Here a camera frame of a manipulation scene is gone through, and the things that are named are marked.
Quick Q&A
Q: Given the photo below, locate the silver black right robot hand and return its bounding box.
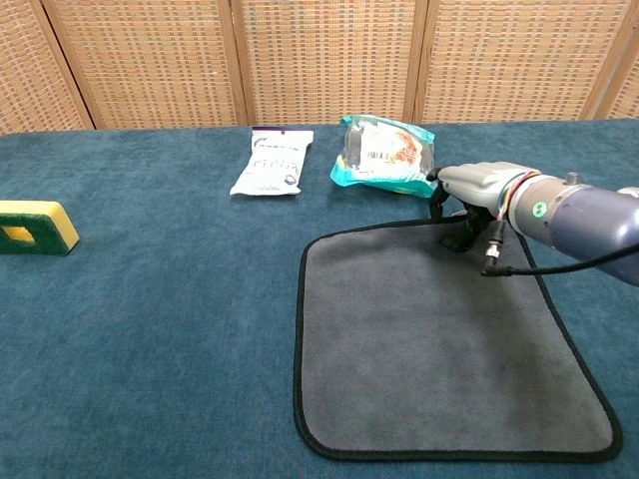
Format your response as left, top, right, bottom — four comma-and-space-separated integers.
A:
426, 162, 543, 253

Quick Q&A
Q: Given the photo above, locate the grey and green cloth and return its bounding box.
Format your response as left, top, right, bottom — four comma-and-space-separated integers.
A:
293, 218, 624, 463

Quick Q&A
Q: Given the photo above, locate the teal snack bag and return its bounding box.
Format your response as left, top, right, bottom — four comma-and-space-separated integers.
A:
329, 114, 441, 200

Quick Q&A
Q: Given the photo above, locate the woven folding screen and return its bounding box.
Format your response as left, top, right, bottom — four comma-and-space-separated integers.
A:
0, 0, 639, 134

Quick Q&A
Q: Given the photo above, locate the white wipes packet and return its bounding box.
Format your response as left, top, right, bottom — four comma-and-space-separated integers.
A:
229, 126, 316, 198

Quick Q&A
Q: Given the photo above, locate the blue table cover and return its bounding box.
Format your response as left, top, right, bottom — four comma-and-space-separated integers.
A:
0, 118, 639, 479

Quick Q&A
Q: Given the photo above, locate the yellow green sponge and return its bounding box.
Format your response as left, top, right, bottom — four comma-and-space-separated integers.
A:
0, 200, 81, 257

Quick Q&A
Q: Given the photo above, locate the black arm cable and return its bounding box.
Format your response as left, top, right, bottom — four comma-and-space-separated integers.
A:
480, 219, 639, 278

